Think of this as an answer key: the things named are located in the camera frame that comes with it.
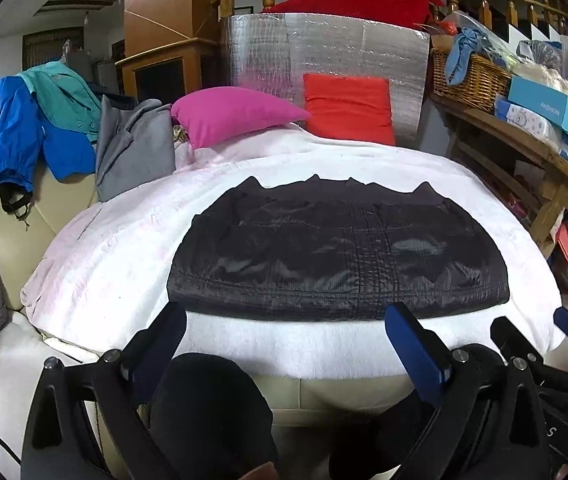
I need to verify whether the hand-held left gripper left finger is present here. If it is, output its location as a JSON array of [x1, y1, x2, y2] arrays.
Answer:
[[20, 302, 189, 480]]

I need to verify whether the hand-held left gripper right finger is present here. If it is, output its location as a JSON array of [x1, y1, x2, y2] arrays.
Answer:
[[385, 302, 552, 480]]

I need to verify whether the black quilted jacket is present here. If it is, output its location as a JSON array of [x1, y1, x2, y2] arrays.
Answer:
[[166, 175, 510, 324]]

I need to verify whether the person's left leg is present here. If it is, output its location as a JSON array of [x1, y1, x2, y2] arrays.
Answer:
[[149, 352, 279, 480]]

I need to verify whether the person's leg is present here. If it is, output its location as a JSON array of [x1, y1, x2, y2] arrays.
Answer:
[[149, 352, 279, 480], [329, 395, 444, 480]]

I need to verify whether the person's right leg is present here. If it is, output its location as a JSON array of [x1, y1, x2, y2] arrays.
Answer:
[[329, 395, 444, 480]]

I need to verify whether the white fleece blanket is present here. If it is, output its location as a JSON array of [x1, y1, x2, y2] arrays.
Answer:
[[21, 125, 564, 381]]

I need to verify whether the wooden table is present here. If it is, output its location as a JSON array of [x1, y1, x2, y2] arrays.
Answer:
[[431, 92, 568, 261]]

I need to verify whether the grey garment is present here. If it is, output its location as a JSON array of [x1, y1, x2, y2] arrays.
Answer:
[[95, 95, 177, 204]]

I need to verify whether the white printed box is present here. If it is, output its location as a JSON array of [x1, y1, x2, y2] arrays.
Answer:
[[494, 97, 564, 144]]

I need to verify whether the blue cardboard box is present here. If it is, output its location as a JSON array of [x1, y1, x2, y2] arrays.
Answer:
[[506, 76, 568, 134]]

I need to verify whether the pink pillow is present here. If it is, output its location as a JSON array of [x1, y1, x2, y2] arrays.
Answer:
[[170, 86, 313, 151]]

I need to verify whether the cream fluffy cloth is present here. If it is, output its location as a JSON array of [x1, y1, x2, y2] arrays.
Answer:
[[518, 62, 568, 96]]

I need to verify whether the wicker basket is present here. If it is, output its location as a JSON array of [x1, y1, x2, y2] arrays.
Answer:
[[431, 50, 514, 116]]

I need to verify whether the red pillow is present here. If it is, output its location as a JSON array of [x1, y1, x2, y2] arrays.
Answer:
[[303, 73, 397, 147]]

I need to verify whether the blue jacket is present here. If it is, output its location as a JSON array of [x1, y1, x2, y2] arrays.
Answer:
[[0, 76, 98, 194]]

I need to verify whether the teal jacket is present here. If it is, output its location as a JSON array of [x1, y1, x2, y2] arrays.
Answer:
[[16, 61, 103, 144]]

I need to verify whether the blue cloth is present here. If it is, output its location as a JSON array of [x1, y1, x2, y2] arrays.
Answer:
[[445, 27, 497, 86]]

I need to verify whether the clear plastic bag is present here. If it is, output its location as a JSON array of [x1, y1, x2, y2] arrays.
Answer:
[[444, 10, 519, 61]]

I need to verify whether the silver foil insulation mat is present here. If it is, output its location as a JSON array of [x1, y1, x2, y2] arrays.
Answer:
[[221, 12, 432, 149]]

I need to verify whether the wooden cabinet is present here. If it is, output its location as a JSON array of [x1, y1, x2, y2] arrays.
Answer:
[[114, 0, 223, 106]]

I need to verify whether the red cloth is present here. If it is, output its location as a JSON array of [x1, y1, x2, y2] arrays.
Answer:
[[261, 0, 447, 31]]

